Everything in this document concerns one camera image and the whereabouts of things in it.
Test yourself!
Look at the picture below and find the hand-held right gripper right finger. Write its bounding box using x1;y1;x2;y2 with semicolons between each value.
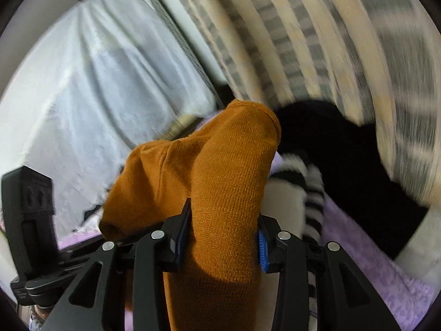
257;215;402;331

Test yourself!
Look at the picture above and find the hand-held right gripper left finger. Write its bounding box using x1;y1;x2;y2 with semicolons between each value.
45;198;193;331

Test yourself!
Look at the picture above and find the orange knit cat cardigan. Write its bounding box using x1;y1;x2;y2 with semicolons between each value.
99;99;281;331

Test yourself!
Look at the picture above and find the purple blanket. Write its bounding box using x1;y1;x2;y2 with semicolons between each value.
29;152;435;331

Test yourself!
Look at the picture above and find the black and white striped garment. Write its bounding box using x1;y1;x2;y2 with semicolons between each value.
272;100;429;259

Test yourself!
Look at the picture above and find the white lace cover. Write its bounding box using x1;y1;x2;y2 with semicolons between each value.
0;0;224;245

